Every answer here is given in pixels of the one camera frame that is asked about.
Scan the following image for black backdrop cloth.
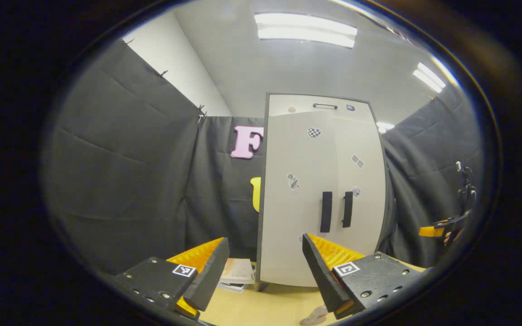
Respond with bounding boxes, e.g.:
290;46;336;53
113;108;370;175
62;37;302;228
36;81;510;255
43;38;483;274

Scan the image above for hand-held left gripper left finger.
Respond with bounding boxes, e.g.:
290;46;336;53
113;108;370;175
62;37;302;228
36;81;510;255
115;237;231;320

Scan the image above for grey and black cabinet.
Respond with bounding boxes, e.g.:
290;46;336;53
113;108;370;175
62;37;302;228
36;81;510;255
256;93;391;291

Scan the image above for grey cabinet door heart sticker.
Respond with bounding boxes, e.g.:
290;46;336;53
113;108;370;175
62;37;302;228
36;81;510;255
259;112;339;287

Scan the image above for grey cabinet drawer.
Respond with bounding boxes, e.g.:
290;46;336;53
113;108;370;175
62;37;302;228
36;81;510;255
268;94;375;123

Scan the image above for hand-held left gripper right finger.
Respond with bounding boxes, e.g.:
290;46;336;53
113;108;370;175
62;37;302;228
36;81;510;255
302;233;434;320

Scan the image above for black door handle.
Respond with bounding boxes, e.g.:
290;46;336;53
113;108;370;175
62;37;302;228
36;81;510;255
320;191;333;233
342;191;353;228

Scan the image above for large ceiling light panel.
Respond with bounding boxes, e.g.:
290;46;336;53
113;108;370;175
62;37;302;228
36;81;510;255
254;13;358;48

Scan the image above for twin tube ceiling light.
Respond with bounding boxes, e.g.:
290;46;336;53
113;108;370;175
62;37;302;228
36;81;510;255
413;62;446;94

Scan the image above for grey cabinet door box stickers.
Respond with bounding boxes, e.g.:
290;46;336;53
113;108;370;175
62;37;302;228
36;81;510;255
333;119;386;256

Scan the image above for white paper booklet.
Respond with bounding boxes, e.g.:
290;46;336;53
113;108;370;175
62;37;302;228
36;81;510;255
220;258;256;285
218;281;255;293

